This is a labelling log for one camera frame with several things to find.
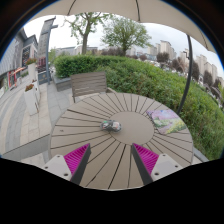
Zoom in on thin leaning tree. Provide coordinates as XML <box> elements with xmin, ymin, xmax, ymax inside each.
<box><xmin>63</xmin><ymin>12</ymin><xmax>113</xmax><ymax>56</ymax></box>

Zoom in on grey shopfront building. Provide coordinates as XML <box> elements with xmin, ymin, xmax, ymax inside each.
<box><xmin>0</xmin><ymin>28</ymin><xmax>39</xmax><ymax>98</ymax></box>

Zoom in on round-crowned tree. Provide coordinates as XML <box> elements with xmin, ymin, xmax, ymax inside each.
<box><xmin>100</xmin><ymin>16</ymin><xmax>153</xmax><ymax>56</ymax></box>

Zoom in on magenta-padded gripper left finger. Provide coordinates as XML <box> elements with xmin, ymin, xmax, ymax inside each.
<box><xmin>40</xmin><ymin>143</ymin><xmax>92</xmax><ymax>186</ymax></box>

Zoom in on low white flower planter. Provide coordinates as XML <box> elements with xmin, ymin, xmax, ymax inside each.
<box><xmin>23</xmin><ymin>83</ymin><xmax>41</xmax><ymax>116</ymax></box>

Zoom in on green hedge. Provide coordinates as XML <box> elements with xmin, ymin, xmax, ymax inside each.
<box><xmin>53</xmin><ymin>54</ymin><xmax>224</xmax><ymax>160</ymax></box>

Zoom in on wooden slat chair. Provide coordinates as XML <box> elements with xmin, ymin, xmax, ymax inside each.
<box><xmin>69</xmin><ymin>71</ymin><xmax>116</xmax><ymax>104</ymax></box>

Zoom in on tall white flower planter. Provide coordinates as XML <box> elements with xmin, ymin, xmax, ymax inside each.
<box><xmin>25</xmin><ymin>58</ymin><xmax>38</xmax><ymax>83</ymax></box>

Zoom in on floral print mouse pad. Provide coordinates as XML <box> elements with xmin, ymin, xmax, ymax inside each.
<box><xmin>146</xmin><ymin>109</ymin><xmax>188</xmax><ymax>135</ymax></box>

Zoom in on distant apartment buildings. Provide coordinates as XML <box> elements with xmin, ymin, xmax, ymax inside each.
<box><xmin>133</xmin><ymin>39</ymin><xmax>224</xmax><ymax>98</ymax></box>

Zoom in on black curved parasol pole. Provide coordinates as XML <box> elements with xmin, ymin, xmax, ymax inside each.
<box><xmin>175</xmin><ymin>34</ymin><xmax>195</xmax><ymax>116</ymax></box>

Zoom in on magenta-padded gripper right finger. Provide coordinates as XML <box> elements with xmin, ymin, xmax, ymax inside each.
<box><xmin>131</xmin><ymin>143</ymin><xmax>184</xmax><ymax>187</ymax></box>

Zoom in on grey sign pillar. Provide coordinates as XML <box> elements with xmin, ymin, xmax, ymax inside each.
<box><xmin>36</xmin><ymin>17</ymin><xmax>59</xmax><ymax>85</ymax></box>

